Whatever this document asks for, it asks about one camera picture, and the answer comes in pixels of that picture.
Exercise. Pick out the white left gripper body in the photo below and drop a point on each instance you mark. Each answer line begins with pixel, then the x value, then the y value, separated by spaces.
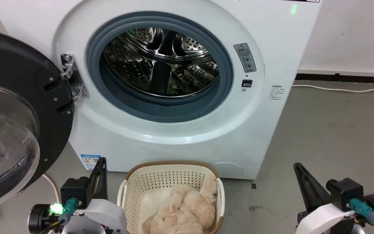
pixel 102 216

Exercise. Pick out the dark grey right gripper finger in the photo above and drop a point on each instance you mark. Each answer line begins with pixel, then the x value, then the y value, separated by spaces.
pixel 308 190

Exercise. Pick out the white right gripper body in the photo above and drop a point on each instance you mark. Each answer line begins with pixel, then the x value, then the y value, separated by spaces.
pixel 320 219

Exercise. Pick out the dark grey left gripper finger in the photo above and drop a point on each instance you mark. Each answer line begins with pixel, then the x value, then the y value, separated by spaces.
pixel 101 182

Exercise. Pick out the white front-load washing machine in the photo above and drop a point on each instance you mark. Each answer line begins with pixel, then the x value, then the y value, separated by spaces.
pixel 255 130

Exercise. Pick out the blue energy label sticker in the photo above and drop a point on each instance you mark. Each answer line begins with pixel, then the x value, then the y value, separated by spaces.
pixel 89 161

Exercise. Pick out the cream perforated laundry basket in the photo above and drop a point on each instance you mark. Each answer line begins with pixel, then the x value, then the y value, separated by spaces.
pixel 161 178

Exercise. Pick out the black left wrist motor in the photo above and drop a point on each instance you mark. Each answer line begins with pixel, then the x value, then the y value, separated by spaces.
pixel 37 219

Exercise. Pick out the grey rubber door gasket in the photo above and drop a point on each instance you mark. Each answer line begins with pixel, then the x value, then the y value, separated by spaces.
pixel 109 97

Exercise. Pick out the beige plush teddy bear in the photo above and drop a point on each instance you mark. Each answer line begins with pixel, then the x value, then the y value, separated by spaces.
pixel 187 208

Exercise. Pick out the metal door hinge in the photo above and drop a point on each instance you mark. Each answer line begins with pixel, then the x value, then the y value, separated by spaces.
pixel 73 76

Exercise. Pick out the black baseboard strip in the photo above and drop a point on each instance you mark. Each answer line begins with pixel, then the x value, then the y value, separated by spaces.
pixel 352 78

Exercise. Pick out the steel washer drum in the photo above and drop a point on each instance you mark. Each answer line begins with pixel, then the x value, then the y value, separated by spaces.
pixel 135 65

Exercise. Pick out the black door latch socket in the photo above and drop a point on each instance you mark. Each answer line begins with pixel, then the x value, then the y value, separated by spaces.
pixel 247 83

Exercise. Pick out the grey warning sticker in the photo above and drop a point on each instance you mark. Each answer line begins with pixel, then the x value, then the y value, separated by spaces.
pixel 245 58

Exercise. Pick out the black round washer door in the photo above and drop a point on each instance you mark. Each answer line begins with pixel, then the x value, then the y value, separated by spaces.
pixel 15 58

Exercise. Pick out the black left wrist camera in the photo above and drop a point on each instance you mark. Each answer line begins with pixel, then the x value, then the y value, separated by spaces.
pixel 75 190

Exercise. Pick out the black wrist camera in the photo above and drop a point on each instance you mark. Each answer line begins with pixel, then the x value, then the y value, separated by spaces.
pixel 344 191
pixel 75 190

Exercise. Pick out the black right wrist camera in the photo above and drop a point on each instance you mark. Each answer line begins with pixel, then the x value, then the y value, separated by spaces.
pixel 344 191

